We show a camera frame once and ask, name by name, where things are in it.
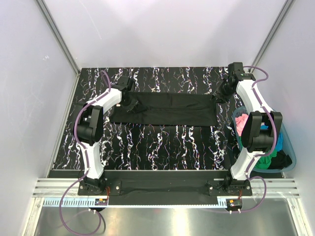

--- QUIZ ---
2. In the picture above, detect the white slotted cable duct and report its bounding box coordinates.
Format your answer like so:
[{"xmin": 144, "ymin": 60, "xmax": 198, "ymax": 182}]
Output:
[{"xmin": 44, "ymin": 199, "xmax": 228, "ymax": 208}]

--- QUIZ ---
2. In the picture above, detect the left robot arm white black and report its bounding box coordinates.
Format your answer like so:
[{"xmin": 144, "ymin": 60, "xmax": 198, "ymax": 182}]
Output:
[{"xmin": 73, "ymin": 76, "xmax": 139, "ymax": 191}]

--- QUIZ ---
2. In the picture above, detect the right aluminium frame post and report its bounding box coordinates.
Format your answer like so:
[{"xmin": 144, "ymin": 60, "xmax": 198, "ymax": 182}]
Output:
[{"xmin": 251, "ymin": 0, "xmax": 295, "ymax": 67}]

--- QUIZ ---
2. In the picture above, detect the aluminium rail profile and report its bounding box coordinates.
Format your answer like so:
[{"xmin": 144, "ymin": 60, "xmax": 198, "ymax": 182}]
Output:
[{"xmin": 33, "ymin": 179, "xmax": 300, "ymax": 197}]

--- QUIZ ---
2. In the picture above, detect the pink t shirt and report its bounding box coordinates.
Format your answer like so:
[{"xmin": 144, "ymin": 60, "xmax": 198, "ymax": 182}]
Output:
[{"xmin": 235, "ymin": 114, "xmax": 249, "ymax": 136}]

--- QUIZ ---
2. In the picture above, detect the black t shirt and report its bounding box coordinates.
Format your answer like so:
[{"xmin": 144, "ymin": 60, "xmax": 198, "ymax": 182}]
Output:
[
  {"xmin": 109, "ymin": 92, "xmax": 218, "ymax": 127},
  {"xmin": 268, "ymin": 150, "xmax": 292, "ymax": 170}
]

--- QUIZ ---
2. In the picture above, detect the black t shirt in basket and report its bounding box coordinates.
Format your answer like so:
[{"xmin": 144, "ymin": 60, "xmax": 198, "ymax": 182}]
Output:
[{"xmin": 268, "ymin": 150, "xmax": 292, "ymax": 170}]

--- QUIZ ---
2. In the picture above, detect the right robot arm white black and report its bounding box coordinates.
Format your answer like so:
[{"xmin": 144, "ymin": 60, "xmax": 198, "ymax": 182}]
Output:
[{"xmin": 212, "ymin": 62, "xmax": 283, "ymax": 194}]

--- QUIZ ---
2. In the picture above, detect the left aluminium frame post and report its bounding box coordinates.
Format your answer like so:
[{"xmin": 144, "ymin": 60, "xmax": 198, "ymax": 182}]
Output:
[{"xmin": 34, "ymin": 0, "xmax": 81, "ymax": 76}]

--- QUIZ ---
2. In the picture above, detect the blue t shirt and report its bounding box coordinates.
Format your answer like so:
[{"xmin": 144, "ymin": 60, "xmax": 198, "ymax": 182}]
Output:
[{"xmin": 261, "ymin": 125, "xmax": 284, "ymax": 151}]

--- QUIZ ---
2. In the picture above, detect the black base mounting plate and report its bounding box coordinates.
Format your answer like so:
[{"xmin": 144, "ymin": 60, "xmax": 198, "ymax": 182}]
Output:
[{"xmin": 78, "ymin": 170, "xmax": 252, "ymax": 207}]

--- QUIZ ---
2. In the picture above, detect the green t shirt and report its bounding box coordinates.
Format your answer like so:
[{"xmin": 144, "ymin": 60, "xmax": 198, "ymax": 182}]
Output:
[{"xmin": 255, "ymin": 150, "xmax": 277, "ymax": 170}]

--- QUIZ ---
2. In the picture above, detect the aluminium frame post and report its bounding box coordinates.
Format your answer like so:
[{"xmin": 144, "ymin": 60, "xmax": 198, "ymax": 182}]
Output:
[
  {"xmin": 34, "ymin": 0, "xmax": 81, "ymax": 76},
  {"xmin": 251, "ymin": 0, "xmax": 295, "ymax": 67}
]

